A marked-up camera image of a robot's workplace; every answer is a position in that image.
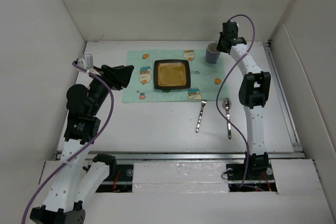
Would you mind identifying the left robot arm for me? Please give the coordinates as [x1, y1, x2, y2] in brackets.
[22, 61, 134, 223]

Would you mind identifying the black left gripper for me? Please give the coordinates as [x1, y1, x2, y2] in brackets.
[88, 65, 133, 115]

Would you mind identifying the mint green cartoon placemat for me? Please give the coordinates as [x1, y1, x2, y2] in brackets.
[123, 49, 226, 103]

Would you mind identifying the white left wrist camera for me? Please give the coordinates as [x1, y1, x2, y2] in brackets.
[77, 54, 94, 70]

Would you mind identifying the silver spoon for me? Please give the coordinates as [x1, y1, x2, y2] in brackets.
[222, 98, 232, 139]

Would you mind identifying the white foam front block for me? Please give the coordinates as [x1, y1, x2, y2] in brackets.
[132, 161, 229, 194]

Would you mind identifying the aluminium front rail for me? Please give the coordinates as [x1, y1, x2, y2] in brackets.
[54, 151, 305, 161]

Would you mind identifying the black square amber plate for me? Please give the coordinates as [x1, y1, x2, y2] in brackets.
[153, 59, 191, 91]

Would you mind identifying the purple cup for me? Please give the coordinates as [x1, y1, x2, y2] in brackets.
[205, 42, 221, 64]

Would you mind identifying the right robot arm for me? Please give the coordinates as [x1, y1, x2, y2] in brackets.
[217, 21, 271, 181]

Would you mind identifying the silver fork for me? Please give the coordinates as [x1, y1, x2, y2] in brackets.
[195, 100, 207, 133]

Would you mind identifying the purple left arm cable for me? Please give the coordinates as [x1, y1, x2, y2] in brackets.
[21, 60, 114, 224]

